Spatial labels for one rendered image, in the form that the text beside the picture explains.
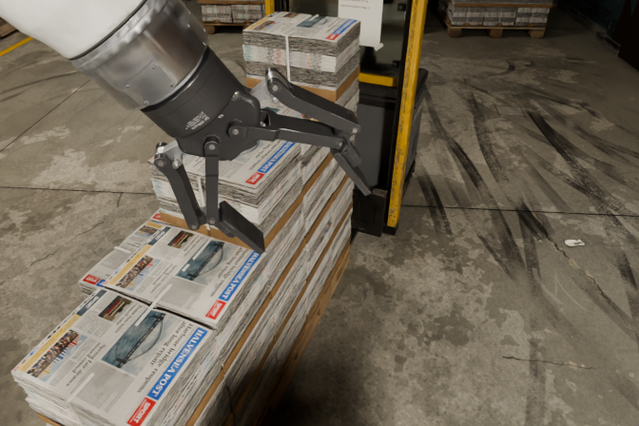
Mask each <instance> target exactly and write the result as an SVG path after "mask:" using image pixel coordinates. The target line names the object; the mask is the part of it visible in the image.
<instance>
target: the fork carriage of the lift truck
mask: <svg viewBox="0 0 639 426"><path fill-rule="evenodd" d="M369 188H370V190H371V194H369V195H367V196H364V195H363V194H362V192H361V191H360V190H359V189H358V187H357V186H356V185H355V184H354V189H353V193H352V194H353V196H352V199H353V206H352V207H353V212H352V216H351V227H354V228H356V229H357V230H358V232H361V233H365V234H369V235H373V236H377V237H381V233H383V225H384V217H385V208H386V199H387V191H386V190H382V189H377V188H373V187H370V186H369Z"/></svg>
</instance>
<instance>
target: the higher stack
mask: <svg viewBox="0 0 639 426"><path fill-rule="evenodd" d="M360 26H361V22H360V21H359V20H354V19H348V18H339V17H328V16H322V17H319V15H318V14H317V15H315V16H312V15H309V14H303V13H295V12H284V11H276V12H274V13H271V14H269V15H267V16H266V17H264V18H262V19H261V20H259V21H258V22H256V23H254V24H252V25H251V26H249V27H248V28H246V29H244V30H243V34H242V36H243V45H242V46H243V56H244V57H243V58H244V61H245V69H246V73H247V74H246V77H249V78H255V79H261V80H263V79H264V78H265V72H266V70H267V69H269V68H276V69H277V70H278V71H279V72H280V73H281V74H282V75H283V76H284V77H285V78H286V79H287V80H288V81H289V82H290V83H292V84H294V85H299V86H305V87H315V88H322V89H329V90H334V91H335V92H336V94H337V90H338V89H339V87H340V86H341V85H342V84H343V83H344V82H345V81H346V80H347V79H348V78H349V77H350V76H351V75H352V73H353V72H354V71H355V70H356V69H357V68H358V65H359V62H360V60H359V57H360V54H359V53H360V48H359V45H358V44H359V37H360ZM358 80H359V78H356V80H355V81H354V82H353V83H352V84H351V85H350V86H349V87H348V88H347V89H346V90H345V91H344V93H343V94H342V95H341V96H340V97H339V99H338V100H337V101H336V102H333V103H336V104H338V105H340V106H342V107H345V108H348V109H350V110H352V111H354V113H355V115H356V117H357V110H358V109H357V107H358V106H357V103H358V101H359V99H358V95H359V89H358V84H359V82H358ZM331 173H332V175H331V176H332V179H331V180H333V191H332V193H336V191H337V190H338V188H339V186H340V184H341V182H342V180H343V179H344V177H345V176H346V172H345V171H344V170H343V169H342V167H341V166H340V165H339V164H338V162H337V161H336V160H335V159H334V158H333V160H332V171H331ZM353 189H354V182H353V181H352V180H351V179H350V177H349V178H348V180H347V181H346V183H345V185H344V186H343V188H342V190H341V191H340V193H339V194H338V196H337V198H336V199H335V201H333V202H332V206H334V207H333V214H332V225H333V230H332V232H333V234H334V232H335V230H336V228H337V227H338V225H339V223H340V221H341V219H342V218H343V216H344V214H345V213H346V211H347V209H348V208H349V206H350V204H351V202H352V196H353V194H352V193H353ZM352 212H353V207H352V208H351V210H350V212H349V213H348V215H347V217H346V219H345V220H344V222H343V224H342V226H341V227H340V229H339V232H338V233H337V235H336V237H335V238H334V239H333V242H332V244H331V249H332V250H331V252H332V263H331V265H332V266H331V270H332V272H333V269H334V267H335V265H336V263H337V261H338V259H339V256H340V254H341V252H342V250H343V248H344V246H345V244H346V243H347V242H348V240H349V238H350V235H351V216H352ZM350 246H351V244H350V243H348V245H347V247H346V249H345V251H344V253H343V255H342V257H341V259H340V261H339V264H338V266H337V268H336V270H335V272H334V274H333V276H332V278H331V297H332V295H333V293H334V291H335V289H336V287H337V285H338V283H339V280H340V278H341V276H342V274H343V272H344V270H345V268H346V266H347V264H348V262H349V261H350Z"/></svg>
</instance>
